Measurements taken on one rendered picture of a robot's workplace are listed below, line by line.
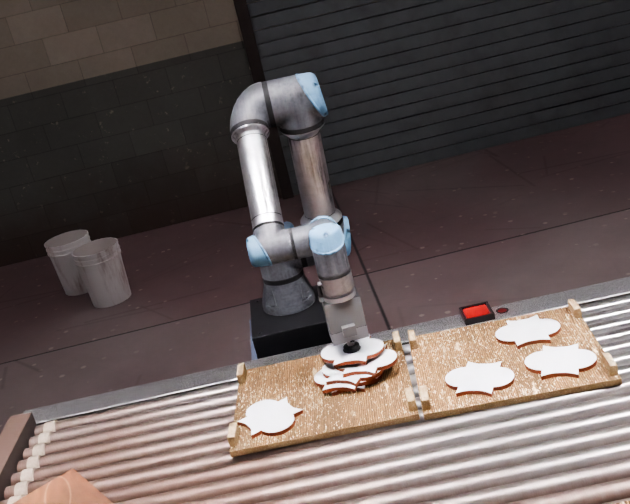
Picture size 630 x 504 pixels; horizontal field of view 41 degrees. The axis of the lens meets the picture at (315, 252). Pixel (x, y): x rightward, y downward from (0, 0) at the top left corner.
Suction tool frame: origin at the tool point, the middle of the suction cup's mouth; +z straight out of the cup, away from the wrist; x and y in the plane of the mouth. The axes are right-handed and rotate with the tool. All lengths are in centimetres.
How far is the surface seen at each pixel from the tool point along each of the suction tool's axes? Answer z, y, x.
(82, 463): 7, -66, -4
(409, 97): 45, 125, 457
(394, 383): 4.9, 6.7, -9.7
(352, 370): 0.8, -1.6, -6.3
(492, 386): 3.9, 25.2, -23.2
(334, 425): 4.9, -9.0, -19.7
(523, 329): 3.9, 39.9, -3.5
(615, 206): 99, 195, 274
